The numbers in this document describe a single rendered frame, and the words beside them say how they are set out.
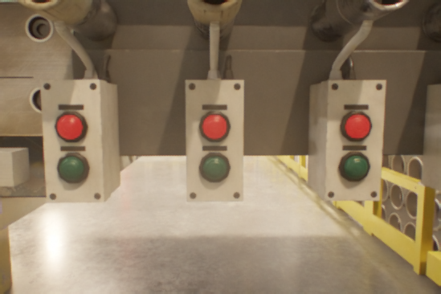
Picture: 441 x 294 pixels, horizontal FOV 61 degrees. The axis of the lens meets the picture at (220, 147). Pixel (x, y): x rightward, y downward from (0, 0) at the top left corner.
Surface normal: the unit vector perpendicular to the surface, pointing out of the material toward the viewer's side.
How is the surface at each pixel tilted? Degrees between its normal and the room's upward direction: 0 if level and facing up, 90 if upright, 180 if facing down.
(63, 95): 90
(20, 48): 90
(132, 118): 90
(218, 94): 90
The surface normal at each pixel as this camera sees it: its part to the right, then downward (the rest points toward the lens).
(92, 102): 0.03, 0.11
